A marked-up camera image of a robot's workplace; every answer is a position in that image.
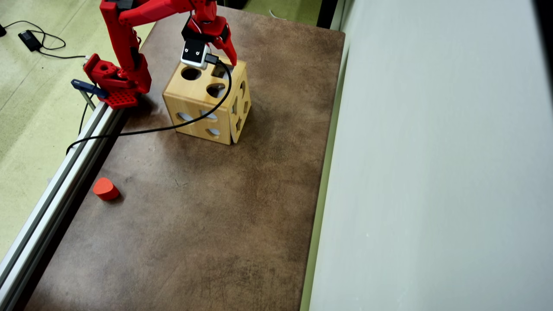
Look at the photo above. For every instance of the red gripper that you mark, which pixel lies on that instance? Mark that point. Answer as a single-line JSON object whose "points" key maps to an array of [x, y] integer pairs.
{"points": [[224, 36]]}

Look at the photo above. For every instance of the red robot arm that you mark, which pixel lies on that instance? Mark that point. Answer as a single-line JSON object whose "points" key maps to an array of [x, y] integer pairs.
{"points": [[125, 47]]}

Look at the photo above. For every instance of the wooden shape sorter box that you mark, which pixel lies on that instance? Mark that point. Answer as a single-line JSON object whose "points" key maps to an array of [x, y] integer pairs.
{"points": [[194, 93]]}

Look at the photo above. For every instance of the black object on floor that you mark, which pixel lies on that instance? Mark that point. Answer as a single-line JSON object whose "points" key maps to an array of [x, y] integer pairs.
{"points": [[231, 3]]}

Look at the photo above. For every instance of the blue clamp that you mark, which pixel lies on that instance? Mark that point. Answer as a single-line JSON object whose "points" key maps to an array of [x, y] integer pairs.
{"points": [[88, 87]]}

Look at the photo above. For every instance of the red rounded block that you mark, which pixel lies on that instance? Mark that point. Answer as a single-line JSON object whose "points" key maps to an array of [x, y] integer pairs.
{"points": [[105, 188]]}

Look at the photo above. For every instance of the black power adapter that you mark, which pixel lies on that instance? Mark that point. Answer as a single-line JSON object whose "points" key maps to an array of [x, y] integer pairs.
{"points": [[29, 39]]}

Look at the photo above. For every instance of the black plug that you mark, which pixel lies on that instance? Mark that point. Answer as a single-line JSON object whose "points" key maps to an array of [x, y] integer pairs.
{"points": [[2, 30]]}

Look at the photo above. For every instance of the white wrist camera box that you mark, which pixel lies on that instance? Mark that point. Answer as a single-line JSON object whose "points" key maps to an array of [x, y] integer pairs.
{"points": [[195, 52]]}

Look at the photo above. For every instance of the black vertical post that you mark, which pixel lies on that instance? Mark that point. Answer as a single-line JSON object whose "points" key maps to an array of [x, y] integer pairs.
{"points": [[327, 13]]}

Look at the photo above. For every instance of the aluminium profile rail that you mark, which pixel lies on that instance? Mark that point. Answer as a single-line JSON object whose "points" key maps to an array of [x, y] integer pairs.
{"points": [[43, 216]]}

